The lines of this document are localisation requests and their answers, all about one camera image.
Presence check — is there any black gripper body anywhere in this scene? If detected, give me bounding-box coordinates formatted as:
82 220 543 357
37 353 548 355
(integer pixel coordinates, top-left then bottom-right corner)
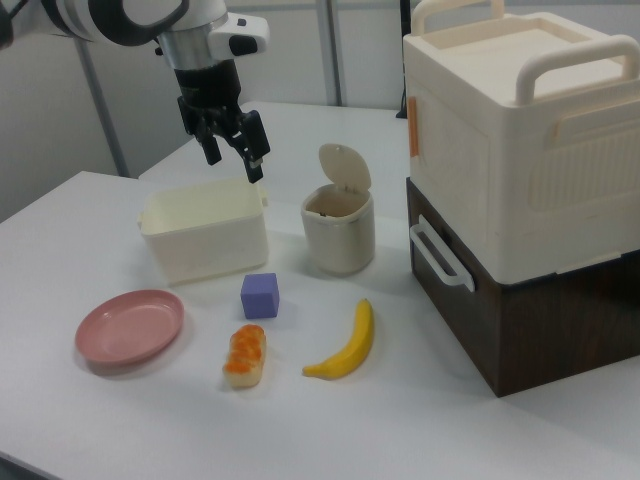
173 59 243 136

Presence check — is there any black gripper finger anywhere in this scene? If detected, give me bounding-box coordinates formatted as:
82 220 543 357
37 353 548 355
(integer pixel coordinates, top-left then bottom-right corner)
223 111 272 184
191 111 223 167

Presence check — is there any cream lidded trash can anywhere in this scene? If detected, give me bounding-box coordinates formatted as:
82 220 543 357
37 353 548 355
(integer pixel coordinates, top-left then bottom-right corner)
300 143 376 275

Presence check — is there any cream rectangular plastic tub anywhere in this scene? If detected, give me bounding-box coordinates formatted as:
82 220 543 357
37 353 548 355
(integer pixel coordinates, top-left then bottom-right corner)
137 177 270 287

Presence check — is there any purple foam cube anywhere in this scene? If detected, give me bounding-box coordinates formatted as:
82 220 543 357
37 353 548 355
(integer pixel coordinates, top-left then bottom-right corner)
240 272 280 320

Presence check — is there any black pole stand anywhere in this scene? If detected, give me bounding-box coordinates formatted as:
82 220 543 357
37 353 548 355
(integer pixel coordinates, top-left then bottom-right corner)
396 0 412 120

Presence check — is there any pink plate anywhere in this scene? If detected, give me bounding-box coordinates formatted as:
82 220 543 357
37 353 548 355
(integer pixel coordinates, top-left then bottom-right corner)
74 288 186 370

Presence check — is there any toy bread with orange topping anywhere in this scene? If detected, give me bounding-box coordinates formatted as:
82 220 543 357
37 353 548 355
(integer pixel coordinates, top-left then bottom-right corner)
221 323 268 390

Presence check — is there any yellow toy banana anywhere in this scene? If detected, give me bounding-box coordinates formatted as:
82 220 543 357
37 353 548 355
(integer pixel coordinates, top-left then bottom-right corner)
301 298 375 381

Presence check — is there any grey metal frame post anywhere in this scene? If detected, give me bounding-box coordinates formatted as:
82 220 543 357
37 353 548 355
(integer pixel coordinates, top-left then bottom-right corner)
74 37 139 179
319 0 347 107

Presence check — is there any cream storage box with handles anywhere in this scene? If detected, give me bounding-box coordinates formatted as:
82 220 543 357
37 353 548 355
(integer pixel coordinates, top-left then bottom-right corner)
402 0 640 281

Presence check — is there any white drawer handle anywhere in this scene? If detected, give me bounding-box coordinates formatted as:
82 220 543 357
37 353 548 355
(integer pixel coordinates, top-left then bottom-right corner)
409 214 476 293

